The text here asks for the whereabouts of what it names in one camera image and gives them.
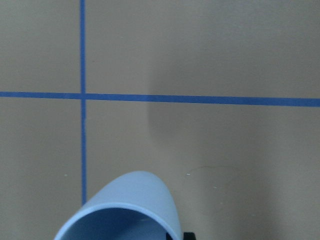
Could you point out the light blue plastic cup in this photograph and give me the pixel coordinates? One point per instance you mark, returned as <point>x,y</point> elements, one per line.
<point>134,206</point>

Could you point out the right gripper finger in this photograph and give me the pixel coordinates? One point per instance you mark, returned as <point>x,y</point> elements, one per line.
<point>188,236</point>

